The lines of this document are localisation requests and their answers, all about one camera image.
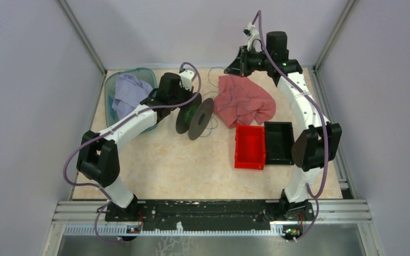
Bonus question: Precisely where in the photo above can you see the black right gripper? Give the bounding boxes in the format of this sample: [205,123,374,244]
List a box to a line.
[223,45,271,78]

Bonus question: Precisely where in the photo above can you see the thin blue wire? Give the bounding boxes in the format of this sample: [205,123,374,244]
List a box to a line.
[203,66,259,139]

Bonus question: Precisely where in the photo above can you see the black cable spool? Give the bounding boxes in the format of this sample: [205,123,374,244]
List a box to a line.
[175,98,214,141]

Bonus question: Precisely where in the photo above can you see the red plastic bin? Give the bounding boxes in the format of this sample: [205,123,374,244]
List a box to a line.
[234,124,266,170]

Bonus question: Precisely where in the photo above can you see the black plastic bin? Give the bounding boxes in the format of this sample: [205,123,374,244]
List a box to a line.
[264,122,294,165]

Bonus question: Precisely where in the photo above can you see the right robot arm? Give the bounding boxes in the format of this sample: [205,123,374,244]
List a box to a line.
[224,29,342,220]

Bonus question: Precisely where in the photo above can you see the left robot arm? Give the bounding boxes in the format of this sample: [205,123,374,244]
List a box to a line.
[76,69,201,221]

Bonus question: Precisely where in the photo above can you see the pink cloth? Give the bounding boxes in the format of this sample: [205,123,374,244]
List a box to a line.
[214,75,277,129]

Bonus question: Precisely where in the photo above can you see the teal plastic tray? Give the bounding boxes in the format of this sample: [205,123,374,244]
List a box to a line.
[105,68,158,127]

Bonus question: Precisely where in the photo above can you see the lavender cloth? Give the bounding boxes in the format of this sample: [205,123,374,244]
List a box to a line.
[112,73,153,119]

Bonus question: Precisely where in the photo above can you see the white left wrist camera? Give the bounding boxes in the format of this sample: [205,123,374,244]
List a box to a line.
[179,69,196,92]

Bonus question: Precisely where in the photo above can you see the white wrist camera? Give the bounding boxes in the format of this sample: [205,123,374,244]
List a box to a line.
[243,22,261,51]
[179,69,196,92]

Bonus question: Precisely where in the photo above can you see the green wire on spool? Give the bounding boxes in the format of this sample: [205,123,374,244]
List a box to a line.
[185,106,199,125]

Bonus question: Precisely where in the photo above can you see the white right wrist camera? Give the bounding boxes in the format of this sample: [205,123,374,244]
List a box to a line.
[243,22,261,51]

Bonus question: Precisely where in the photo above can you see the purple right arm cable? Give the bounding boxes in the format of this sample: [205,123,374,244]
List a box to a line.
[253,10,330,242]

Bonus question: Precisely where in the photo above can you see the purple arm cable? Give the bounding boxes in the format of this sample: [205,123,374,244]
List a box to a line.
[253,10,330,242]
[62,62,202,245]

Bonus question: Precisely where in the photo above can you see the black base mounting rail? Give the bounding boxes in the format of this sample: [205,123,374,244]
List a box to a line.
[105,198,317,232]

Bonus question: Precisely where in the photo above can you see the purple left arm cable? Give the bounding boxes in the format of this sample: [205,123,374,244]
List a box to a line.
[62,62,202,245]

